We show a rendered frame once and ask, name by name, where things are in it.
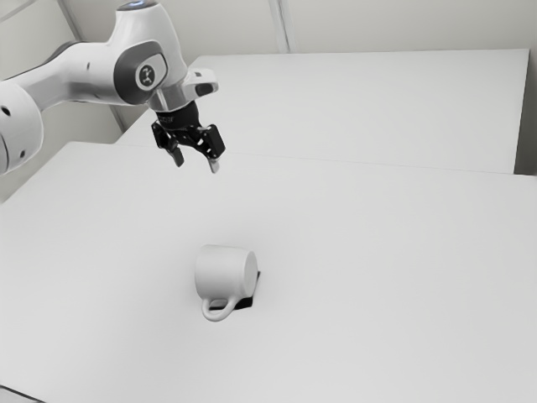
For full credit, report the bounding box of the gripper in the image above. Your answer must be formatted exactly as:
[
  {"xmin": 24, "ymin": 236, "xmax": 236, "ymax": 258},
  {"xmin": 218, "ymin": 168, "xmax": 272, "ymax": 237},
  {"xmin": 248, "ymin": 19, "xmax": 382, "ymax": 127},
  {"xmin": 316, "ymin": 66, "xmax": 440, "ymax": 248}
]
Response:
[{"xmin": 151, "ymin": 102, "xmax": 227, "ymax": 175}]

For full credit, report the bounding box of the white mug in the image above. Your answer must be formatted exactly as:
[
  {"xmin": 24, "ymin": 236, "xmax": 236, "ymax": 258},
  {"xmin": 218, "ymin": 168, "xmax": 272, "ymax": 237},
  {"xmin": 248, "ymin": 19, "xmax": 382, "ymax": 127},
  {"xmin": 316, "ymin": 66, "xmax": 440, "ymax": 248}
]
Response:
[{"xmin": 194, "ymin": 243, "xmax": 258, "ymax": 323}]

